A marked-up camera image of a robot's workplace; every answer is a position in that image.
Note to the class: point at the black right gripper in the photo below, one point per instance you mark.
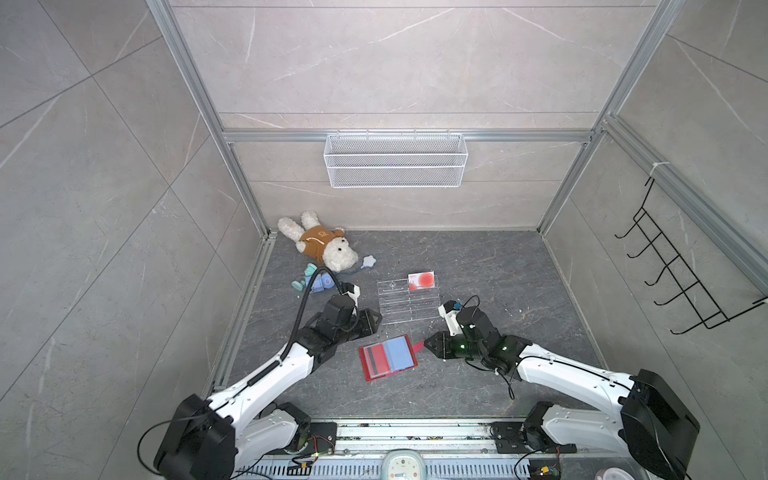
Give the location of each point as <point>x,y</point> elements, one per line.
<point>442,345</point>

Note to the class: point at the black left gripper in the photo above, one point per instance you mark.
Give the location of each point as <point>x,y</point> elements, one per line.
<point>370,324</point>

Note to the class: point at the red leather card holder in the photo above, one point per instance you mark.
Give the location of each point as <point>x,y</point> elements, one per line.
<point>374,363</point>

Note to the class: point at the clear acrylic tiered card stand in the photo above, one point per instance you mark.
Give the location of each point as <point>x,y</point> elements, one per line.
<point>399,305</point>

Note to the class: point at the white card red circle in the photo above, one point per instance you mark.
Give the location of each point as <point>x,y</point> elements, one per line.
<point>421,281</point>

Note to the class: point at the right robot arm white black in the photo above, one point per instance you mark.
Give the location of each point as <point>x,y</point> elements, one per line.
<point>639,415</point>

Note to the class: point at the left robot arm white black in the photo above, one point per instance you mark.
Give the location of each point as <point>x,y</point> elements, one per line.
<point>221,436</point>

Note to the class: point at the white plastic card sleeves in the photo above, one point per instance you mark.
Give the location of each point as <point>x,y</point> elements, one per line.
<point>399,354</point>

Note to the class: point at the teal toy piece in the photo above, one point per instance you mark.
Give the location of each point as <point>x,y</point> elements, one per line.
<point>305,276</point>

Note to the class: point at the white teddy bear brown shirt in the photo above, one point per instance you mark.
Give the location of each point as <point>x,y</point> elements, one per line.
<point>328,247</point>

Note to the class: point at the white round device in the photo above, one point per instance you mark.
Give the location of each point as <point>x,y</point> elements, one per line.
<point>403,465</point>

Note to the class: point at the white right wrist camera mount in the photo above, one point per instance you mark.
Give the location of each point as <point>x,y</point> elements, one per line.
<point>449,312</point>

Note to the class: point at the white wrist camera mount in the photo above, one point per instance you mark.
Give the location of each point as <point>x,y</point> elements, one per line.
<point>352,291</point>
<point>449,312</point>

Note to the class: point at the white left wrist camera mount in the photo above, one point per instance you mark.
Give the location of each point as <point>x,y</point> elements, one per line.
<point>352,291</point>

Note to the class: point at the blue toy camera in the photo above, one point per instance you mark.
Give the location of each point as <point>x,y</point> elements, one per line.
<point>323,281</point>

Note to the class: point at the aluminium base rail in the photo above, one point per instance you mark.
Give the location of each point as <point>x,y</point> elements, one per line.
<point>451,448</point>

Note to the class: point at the white wire mesh basket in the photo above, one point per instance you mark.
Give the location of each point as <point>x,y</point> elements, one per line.
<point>395,162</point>

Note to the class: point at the horizontal aluminium wall rail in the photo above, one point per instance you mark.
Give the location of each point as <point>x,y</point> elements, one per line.
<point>470,134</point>

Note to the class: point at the black wire hook rack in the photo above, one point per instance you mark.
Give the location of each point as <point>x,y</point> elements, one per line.
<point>708,313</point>

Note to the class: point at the right wall aluminium rail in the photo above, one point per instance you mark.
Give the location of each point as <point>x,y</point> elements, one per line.
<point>731,240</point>

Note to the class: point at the left aluminium corner post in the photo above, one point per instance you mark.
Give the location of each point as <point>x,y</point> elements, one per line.
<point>171,32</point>

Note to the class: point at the vertical aluminium corner post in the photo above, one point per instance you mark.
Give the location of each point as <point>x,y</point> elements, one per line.
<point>659,24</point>

